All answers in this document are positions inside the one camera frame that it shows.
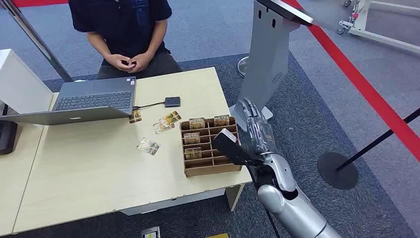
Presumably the person's left hand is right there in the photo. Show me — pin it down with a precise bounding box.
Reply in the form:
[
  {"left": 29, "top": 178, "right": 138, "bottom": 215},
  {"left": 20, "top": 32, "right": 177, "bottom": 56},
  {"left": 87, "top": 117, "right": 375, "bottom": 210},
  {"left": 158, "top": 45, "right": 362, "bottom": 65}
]
[{"left": 127, "top": 52, "right": 154, "bottom": 74}]

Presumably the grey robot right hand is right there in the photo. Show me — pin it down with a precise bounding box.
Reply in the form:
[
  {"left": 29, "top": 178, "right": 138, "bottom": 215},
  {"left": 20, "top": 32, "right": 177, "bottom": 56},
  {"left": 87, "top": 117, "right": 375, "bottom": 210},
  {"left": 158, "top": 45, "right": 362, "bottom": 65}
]
[{"left": 241, "top": 98, "right": 277, "bottom": 156}]

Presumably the person's right hand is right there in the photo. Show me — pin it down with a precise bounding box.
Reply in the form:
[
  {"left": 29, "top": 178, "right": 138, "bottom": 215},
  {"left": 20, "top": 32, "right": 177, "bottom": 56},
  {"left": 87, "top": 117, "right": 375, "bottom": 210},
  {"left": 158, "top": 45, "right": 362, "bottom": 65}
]
[{"left": 105, "top": 53, "right": 133, "bottom": 72}]

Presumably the person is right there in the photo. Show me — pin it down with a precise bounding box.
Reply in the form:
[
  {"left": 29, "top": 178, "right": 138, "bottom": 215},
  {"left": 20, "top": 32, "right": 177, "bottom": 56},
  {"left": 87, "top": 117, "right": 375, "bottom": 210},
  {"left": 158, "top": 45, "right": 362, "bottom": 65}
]
[{"left": 68, "top": 0, "right": 183, "bottom": 80}]

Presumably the black card reader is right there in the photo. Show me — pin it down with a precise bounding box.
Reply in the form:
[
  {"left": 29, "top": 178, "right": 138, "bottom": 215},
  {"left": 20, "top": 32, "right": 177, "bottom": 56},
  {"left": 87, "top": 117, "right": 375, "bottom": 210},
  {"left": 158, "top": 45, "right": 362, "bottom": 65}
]
[{"left": 164, "top": 96, "right": 181, "bottom": 109}]

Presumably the wooden card organizer box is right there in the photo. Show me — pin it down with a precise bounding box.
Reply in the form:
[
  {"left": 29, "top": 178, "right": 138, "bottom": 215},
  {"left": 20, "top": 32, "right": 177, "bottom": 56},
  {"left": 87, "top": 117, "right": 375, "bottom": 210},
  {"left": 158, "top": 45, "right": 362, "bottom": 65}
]
[{"left": 179, "top": 116, "right": 243, "bottom": 179}]

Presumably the grey open laptop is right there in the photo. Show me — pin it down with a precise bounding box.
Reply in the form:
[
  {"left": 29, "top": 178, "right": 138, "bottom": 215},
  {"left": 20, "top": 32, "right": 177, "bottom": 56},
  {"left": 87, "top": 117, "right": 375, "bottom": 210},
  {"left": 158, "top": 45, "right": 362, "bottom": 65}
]
[{"left": 0, "top": 76, "right": 137, "bottom": 126}]

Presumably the desk leg panel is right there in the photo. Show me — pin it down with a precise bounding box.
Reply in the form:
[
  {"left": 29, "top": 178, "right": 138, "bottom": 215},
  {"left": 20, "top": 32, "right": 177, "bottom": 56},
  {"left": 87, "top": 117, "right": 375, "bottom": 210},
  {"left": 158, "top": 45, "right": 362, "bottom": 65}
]
[{"left": 225, "top": 183, "right": 246, "bottom": 212}]

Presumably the round metal base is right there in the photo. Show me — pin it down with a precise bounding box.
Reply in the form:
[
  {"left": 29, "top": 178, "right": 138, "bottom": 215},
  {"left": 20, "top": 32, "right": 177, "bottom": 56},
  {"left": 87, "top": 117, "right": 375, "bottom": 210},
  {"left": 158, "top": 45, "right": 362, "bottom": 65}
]
[{"left": 237, "top": 56, "right": 250, "bottom": 79}]

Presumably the grey kiosk stand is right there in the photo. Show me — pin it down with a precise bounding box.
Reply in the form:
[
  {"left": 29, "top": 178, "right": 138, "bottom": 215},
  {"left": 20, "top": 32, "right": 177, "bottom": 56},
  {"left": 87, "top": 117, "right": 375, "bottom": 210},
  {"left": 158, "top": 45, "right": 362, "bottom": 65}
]
[{"left": 228, "top": 0, "right": 315, "bottom": 133}]

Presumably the slanted metal pole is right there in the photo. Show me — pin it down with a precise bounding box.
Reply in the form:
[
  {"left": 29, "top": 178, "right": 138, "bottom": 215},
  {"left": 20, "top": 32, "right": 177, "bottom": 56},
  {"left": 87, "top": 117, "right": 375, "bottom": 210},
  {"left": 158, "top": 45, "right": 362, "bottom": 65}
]
[{"left": 0, "top": 0, "right": 74, "bottom": 83}]

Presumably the black stanchion base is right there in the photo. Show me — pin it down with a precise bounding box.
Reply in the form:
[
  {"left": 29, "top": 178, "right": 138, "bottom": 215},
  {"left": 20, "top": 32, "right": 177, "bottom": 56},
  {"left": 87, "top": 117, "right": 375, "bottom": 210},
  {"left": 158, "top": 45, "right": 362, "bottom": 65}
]
[{"left": 316, "top": 151, "right": 359, "bottom": 190}]

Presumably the white box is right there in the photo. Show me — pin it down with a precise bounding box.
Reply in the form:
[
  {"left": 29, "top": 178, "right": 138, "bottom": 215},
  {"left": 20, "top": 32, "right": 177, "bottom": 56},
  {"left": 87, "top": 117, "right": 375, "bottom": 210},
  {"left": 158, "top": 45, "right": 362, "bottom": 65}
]
[{"left": 0, "top": 49, "right": 54, "bottom": 115}]

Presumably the black stanchion pole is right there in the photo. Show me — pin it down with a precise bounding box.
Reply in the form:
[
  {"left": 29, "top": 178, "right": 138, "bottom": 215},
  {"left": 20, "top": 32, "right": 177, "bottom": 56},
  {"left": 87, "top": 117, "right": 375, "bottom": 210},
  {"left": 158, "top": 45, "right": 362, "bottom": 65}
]
[{"left": 336, "top": 108, "right": 420, "bottom": 172}]

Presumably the black device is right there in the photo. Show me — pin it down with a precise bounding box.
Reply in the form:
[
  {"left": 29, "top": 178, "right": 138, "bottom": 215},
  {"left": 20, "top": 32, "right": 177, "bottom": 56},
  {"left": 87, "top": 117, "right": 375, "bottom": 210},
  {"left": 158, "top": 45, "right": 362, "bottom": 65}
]
[{"left": 0, "top": 120, "right": 19, "bottom": 155}]

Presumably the floor socket plate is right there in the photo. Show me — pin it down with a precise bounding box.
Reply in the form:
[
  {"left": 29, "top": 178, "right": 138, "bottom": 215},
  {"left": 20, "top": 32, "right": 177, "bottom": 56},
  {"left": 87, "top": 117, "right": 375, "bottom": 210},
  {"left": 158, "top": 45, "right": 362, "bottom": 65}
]
[{"left": 141, "top": 226, "right": 162, "bottom": 238}]

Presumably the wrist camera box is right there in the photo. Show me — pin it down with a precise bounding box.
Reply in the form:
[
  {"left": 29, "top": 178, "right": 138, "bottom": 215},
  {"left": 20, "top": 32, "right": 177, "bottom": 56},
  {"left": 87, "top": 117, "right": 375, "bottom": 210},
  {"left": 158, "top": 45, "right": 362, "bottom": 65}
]
[{"left": 211, "top": 128, "right": 264, "bottom": 167}]

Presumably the black card reader cable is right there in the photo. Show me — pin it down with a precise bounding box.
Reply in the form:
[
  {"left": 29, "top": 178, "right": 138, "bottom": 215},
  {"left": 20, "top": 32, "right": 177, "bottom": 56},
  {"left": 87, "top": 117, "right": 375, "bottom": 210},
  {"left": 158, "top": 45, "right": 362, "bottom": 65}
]
[{"left": 132, "top": 101, "right": 166, "bottom": 111}]

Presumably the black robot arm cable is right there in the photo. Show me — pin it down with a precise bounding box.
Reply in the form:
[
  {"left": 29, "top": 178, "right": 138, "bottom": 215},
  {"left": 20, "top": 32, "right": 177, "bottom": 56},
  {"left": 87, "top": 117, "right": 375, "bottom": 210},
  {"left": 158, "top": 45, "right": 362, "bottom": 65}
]
[{"left": 246, "top": 164, "right": 281, "bottom": 238}]

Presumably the white wheeled frame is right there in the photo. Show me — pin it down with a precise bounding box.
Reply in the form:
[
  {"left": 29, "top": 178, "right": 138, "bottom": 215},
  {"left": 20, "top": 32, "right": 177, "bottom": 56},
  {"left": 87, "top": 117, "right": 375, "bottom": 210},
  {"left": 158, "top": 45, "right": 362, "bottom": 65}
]
[{"left": 336, "top": 0, "right": 420, "bottom": 55}]

